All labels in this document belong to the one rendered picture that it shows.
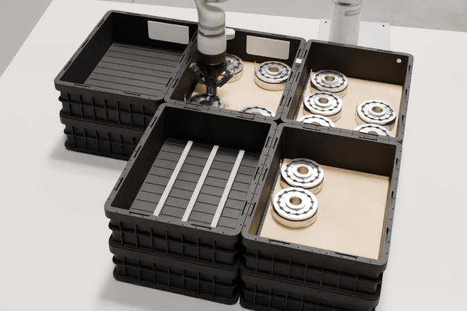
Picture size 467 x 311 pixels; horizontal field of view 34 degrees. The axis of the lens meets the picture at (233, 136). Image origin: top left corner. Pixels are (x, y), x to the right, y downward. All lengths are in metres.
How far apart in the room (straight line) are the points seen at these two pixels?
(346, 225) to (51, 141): 0.89
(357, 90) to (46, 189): 0.89
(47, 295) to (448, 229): 0.98
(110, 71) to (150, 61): 0.12
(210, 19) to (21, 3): 2.56
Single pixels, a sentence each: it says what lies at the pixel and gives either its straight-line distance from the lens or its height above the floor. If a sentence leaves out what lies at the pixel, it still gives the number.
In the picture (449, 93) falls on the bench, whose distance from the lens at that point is 2.44.
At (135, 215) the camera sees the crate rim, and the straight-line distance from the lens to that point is 1.60.
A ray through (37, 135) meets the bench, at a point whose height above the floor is 0.70.
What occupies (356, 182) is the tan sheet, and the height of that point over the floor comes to 0.83.
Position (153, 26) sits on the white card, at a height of 0.90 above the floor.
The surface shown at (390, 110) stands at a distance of 2.04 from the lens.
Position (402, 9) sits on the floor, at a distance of 4.32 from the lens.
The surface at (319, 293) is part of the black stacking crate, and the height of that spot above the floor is 0.81.
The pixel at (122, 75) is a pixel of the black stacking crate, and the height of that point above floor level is 0.83.
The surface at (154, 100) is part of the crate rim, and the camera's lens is 1.91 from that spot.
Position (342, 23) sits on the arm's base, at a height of 0.89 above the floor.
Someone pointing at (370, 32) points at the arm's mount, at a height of 0.79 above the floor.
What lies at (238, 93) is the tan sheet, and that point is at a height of 0.83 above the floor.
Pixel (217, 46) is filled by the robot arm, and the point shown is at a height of 1.02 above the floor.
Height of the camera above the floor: 2.05
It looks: 39 degrees down
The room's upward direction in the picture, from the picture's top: 1 degrees clockwise
